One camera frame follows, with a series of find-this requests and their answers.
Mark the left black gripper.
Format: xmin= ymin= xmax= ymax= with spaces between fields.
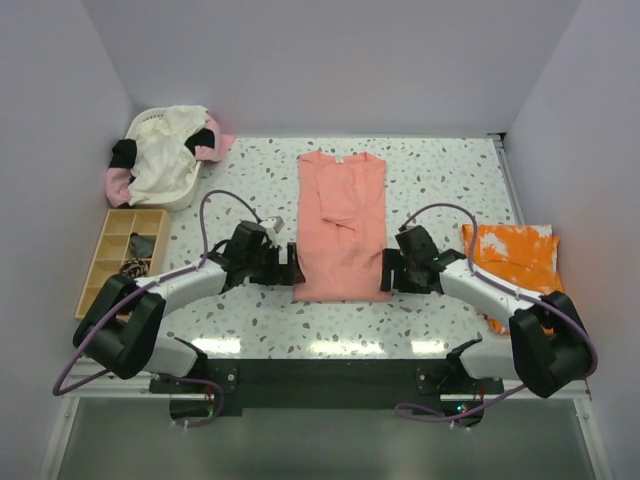
xmin=244 ymin=243 xmax=304 ymax=286

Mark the salmon pink t-shirt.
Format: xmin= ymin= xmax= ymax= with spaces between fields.
xmin=294 ymin=151 xmax=391 ymax=302

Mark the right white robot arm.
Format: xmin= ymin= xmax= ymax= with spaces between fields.
xmin=238 ymin=219 xmax=597 ymax=398

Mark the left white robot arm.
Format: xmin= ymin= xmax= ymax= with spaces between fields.
xmin=73 ymin=217 xmax=305 ymax=392

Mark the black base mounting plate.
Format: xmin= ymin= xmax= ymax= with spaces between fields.
xmin=148 ymin=357 xmax=504 ymax=419

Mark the folded orange white t-shirt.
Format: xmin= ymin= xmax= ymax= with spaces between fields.
xmin=460 ymin=223 xmax=566 ymax=335

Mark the white laundry basket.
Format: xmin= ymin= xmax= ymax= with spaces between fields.
xmin=127 ymin=109 xmax=201 ymax=209

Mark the grey item in tray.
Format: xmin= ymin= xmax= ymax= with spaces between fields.
xmin=128 ymin=232 xmax=155 ymax=259

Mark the patterned item in tray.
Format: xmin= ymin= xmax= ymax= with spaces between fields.
xmin=119 ymin=258 xmax=149 ymax=279

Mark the cream white garment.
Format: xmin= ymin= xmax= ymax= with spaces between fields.
xmin=124 ymin=104 xmax=211 ymax=207

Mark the wooden compartment tray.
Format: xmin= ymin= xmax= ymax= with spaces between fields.
xmin=75 ymin=209 xmax=171 ymax=320

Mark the light pink garment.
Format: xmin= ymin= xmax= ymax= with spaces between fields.
xmin=105 ymin=168 xmax=131 ymax=208

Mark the black garment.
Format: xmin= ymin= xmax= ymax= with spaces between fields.
xmin=109 ymin=139 xmax=138 ymax=170

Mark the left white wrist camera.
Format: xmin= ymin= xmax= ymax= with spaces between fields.
xmin=260 ymin=216 xmax=285 ymax=243

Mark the aluminium frame rail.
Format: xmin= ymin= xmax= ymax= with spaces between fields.
xmin=37 ymin=354 xmax=161 ymax=480

